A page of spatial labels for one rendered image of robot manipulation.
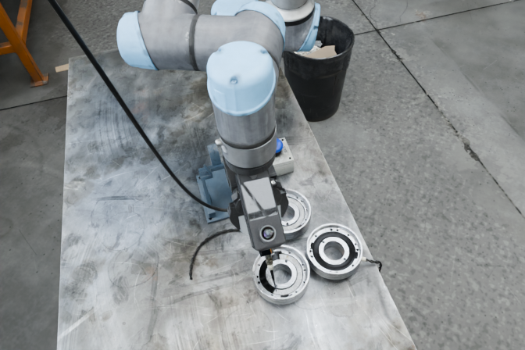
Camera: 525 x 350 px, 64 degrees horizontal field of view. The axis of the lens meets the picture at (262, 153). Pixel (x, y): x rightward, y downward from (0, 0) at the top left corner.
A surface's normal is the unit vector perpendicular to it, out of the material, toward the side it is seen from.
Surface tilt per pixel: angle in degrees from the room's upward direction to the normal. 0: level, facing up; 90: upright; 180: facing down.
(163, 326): 0
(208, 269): 0
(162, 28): 28
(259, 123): 90
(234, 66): 0
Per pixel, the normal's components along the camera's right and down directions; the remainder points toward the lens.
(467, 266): -0.05, -0.64
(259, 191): 0.14, -0.22
